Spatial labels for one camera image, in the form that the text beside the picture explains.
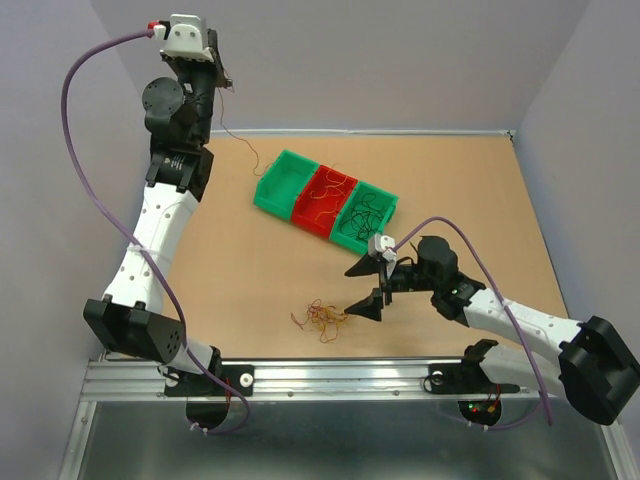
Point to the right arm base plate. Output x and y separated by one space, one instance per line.
456 378

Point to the left green bin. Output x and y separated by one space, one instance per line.
279 188

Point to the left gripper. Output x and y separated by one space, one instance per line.
215 67

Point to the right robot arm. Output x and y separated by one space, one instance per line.
586 363

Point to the green bin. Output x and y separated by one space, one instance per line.
367 211
279 188

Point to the right green bin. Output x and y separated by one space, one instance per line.
367 211

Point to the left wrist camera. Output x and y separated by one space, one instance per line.
188 38

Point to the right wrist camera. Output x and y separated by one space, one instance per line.
382 245

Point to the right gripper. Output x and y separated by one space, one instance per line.
369 307

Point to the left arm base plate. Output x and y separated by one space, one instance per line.
183 384

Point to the red bin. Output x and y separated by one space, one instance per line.
322 199

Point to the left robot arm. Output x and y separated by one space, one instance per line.
128 318

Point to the aluminium rail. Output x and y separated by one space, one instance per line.
277 380

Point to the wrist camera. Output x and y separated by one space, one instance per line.
188 38
382 245

